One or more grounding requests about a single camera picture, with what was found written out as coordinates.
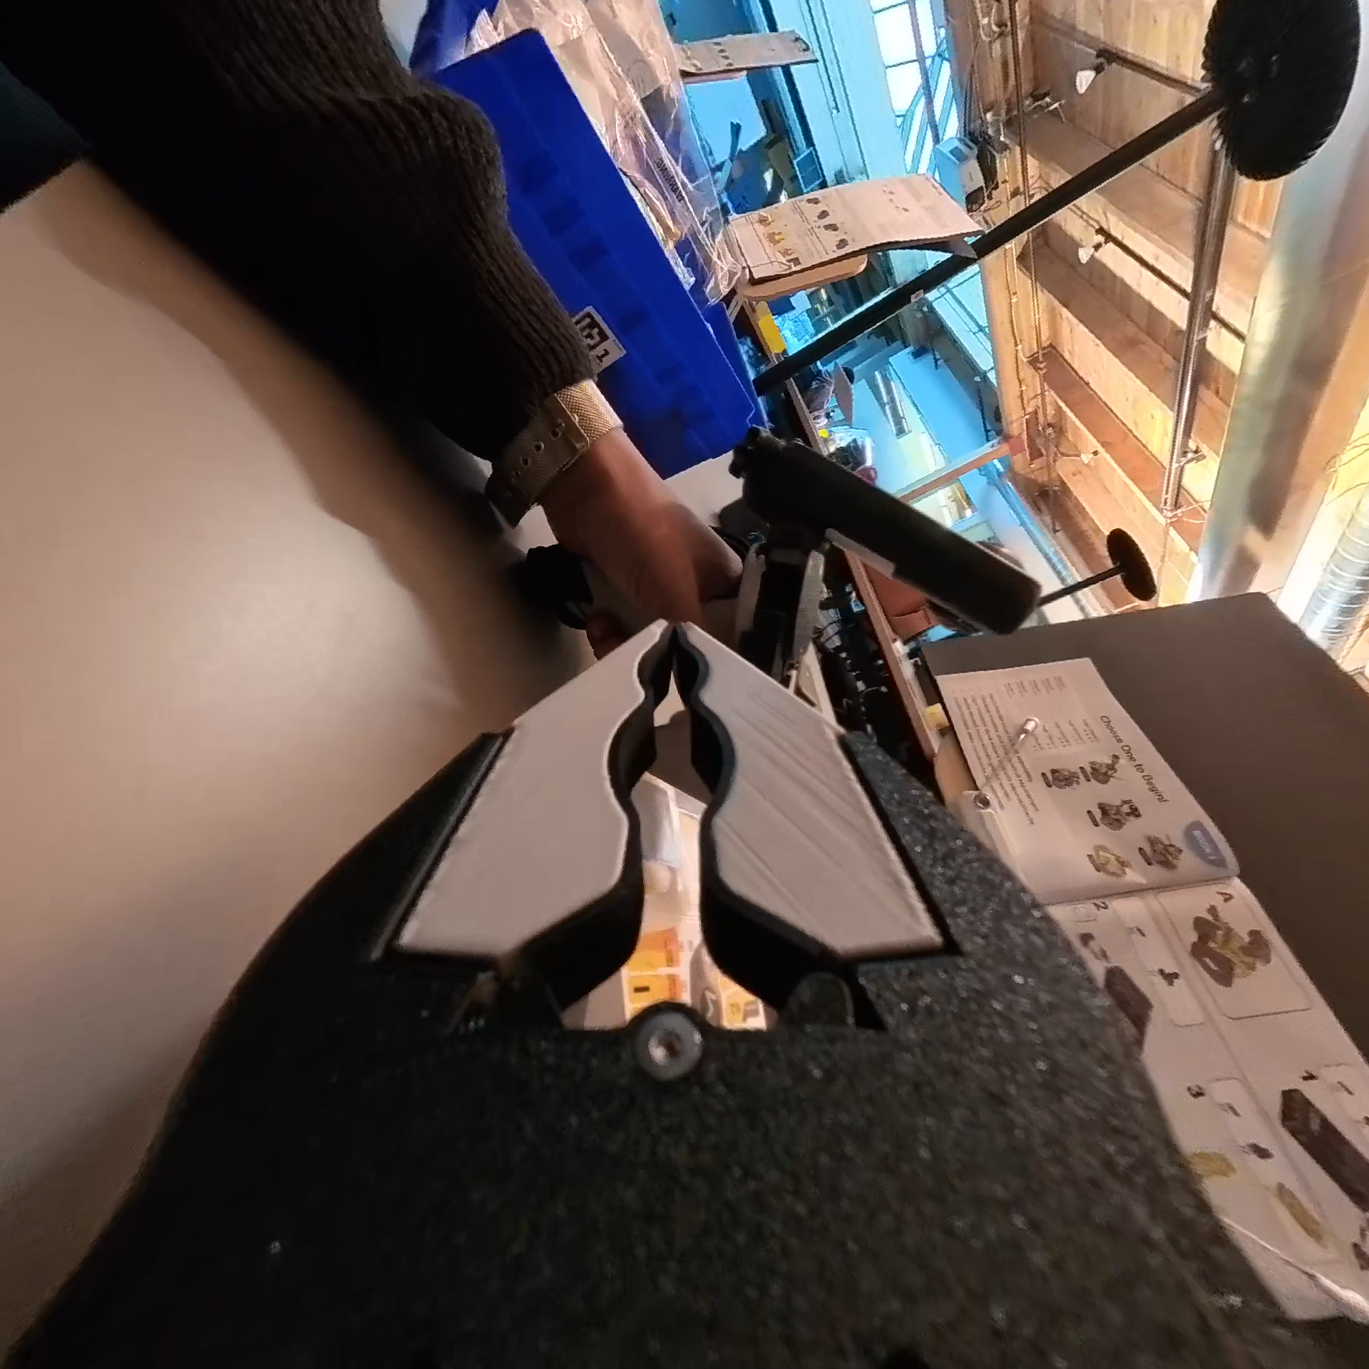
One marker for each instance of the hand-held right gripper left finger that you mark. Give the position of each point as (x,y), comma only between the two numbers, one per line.
(523,834)

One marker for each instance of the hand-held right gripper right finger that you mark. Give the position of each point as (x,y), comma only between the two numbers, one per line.
(813,844)

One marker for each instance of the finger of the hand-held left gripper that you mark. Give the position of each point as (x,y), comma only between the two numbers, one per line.
(804,609)
(756,598)

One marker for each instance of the yellow grey sticker sheet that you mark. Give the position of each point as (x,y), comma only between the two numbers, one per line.
(664,961)

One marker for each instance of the blue plastic storage bin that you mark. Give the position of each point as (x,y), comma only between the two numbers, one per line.
(598,234)

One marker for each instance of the person's left forearm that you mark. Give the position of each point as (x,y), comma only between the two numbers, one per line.
(321,159)

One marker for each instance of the person's left hand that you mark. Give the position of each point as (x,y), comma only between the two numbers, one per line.
(642,544)

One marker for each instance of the small black round pole lamp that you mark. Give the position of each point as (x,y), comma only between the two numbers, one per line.
(1131,560)

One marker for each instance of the beige band wristwatch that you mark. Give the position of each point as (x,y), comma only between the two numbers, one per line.
(545,448)

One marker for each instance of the printed instruction booklet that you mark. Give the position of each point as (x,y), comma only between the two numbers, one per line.
(1133,834)

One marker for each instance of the black partition panel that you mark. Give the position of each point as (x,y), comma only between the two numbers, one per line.
(1229,694)

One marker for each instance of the large clear plastic bag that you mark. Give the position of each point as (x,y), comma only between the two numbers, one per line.
(642,105)

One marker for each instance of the large black round pole lamp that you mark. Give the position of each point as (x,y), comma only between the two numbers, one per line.
(1283,84)

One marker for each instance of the silver metal duct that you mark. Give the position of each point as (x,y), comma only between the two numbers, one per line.
(1304,373)

